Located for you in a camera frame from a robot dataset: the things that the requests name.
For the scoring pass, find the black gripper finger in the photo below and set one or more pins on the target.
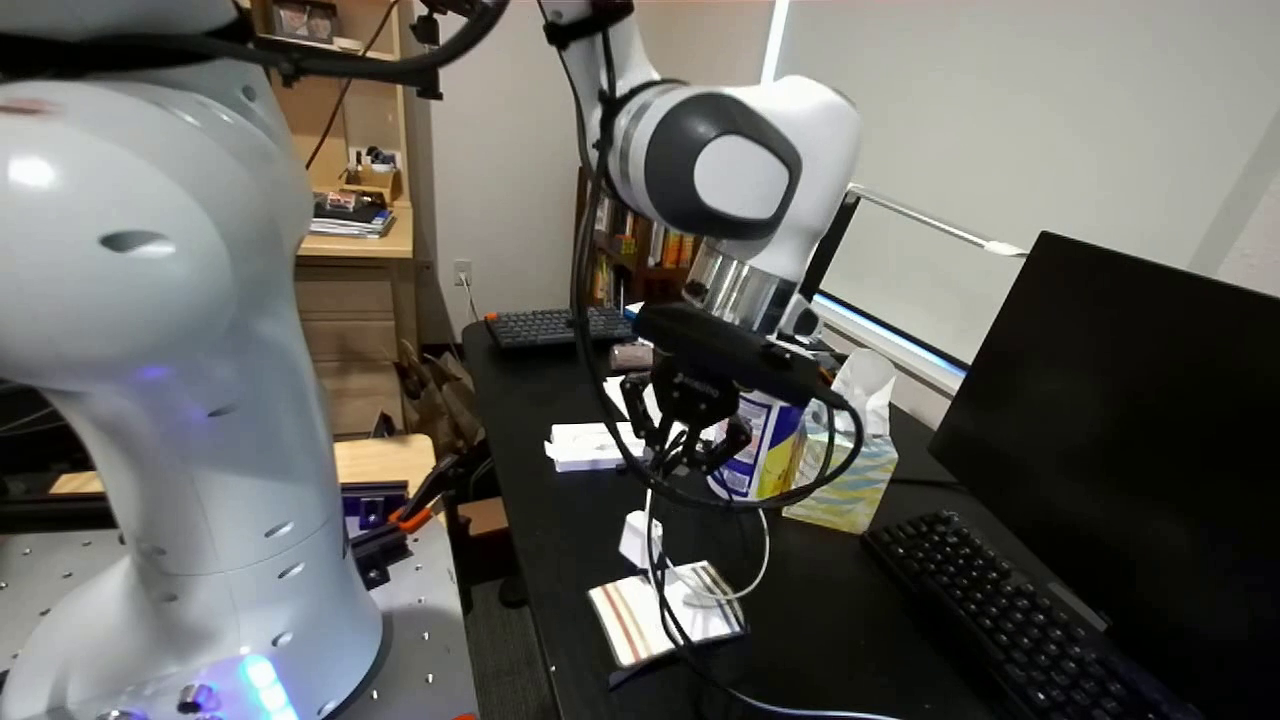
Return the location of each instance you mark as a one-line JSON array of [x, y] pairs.
[[642, 417], [720, 446]]

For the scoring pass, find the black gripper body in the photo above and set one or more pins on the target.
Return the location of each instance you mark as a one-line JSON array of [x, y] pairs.
[[692, 403]]

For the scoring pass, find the white striped packet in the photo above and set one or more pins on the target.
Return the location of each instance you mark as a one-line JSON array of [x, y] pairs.
[[635, 624]]

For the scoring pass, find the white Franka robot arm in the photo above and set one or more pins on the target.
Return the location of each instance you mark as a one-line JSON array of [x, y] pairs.
[[161, 334]]

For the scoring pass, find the small pink box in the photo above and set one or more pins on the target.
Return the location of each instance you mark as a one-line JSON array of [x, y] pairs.
[[631, 357]]

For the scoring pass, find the flat white plastic box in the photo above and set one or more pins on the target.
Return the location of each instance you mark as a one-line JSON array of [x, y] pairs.
[[583, 446]]

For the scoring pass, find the small black keyboard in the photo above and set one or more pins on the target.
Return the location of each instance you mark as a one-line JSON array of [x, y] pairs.
[[532, 329]]

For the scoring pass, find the dark wooden bookshelf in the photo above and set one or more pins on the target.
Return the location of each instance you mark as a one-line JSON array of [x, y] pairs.
[[635, 254]]

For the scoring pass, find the small blue device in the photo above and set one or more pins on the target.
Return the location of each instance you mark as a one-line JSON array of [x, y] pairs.
[[371, 512]]

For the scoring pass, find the light wooden shelf unit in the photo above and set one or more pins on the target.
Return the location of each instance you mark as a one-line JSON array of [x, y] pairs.
[[360, 334]]

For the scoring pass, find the white desk lamp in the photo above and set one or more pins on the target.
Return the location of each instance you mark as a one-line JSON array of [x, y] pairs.
[[933, 222]]

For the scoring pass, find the black keyboard blue backlight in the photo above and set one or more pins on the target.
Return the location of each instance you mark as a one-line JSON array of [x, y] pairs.
[[1012, 613]]

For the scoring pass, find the stack of books on shelf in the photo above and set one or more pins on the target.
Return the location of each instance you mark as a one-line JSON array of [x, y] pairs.
[[344, 217]]

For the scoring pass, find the small box with supplies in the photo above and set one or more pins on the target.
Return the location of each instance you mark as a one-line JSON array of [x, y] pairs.
[[377, 172]]

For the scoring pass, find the black computer monitor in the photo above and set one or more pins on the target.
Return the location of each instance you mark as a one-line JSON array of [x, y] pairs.
[[1133, 442]]

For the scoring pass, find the white roller blind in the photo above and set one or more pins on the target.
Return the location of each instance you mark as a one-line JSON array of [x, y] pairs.
[[1064, 104]]

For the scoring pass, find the white wall outlet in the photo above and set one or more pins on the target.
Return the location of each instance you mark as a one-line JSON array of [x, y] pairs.
[[464, 275]]

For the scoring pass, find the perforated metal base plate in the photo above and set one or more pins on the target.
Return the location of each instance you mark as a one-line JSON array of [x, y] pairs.
[[426, 642]]

